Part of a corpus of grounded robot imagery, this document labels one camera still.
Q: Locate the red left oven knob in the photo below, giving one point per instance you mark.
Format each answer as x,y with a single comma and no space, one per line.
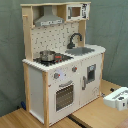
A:
56,75

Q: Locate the black toy faucet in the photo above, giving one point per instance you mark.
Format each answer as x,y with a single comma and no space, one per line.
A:
71,44

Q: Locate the grey toy sink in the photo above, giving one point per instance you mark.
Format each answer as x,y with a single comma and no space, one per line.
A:
79,51

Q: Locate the silver toy pot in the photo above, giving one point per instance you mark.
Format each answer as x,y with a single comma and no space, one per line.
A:
47,55

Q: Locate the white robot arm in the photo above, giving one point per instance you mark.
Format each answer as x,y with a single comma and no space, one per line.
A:
117,99

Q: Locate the red oven knob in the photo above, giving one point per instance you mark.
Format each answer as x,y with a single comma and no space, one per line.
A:
56,75
74,69

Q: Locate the black toy stovetop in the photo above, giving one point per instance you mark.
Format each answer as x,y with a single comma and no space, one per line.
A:
57,59

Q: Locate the toy microwave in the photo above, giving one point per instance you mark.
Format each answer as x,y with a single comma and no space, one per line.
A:
77,12

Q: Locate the toy oven door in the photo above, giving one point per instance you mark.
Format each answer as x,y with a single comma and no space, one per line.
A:
61,100

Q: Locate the wooden toy kitchen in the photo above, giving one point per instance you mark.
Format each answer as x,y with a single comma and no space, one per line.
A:
39,78

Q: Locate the red right oven knob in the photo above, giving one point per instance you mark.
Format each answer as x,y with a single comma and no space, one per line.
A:
74,69

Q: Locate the grey range hood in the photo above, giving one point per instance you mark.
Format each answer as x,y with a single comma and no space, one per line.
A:
48,18

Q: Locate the toy fridge door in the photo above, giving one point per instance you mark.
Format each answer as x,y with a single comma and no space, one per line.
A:
90,79

